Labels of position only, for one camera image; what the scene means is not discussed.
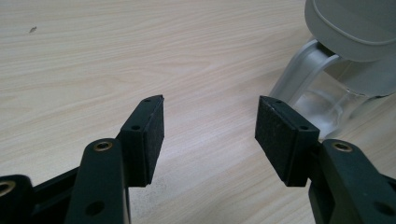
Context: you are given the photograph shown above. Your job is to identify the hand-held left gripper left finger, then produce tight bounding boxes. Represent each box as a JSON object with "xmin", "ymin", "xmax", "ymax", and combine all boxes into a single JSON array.
[{"xmin": 64, "ymin": 94, "xmax": 165, "ymax": 224}]

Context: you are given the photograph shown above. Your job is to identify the clear pitcher with grey lid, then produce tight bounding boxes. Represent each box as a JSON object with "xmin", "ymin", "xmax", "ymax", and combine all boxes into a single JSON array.
[{"xmin": 269, "ymin": 0, "xmax": 396, "ymax": 139}]

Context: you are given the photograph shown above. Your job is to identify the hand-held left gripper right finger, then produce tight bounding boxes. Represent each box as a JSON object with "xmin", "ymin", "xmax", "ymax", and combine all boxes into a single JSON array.
[{"xmin": 254, "ymin": 95, "xmax": 396, "ymax": 224}]

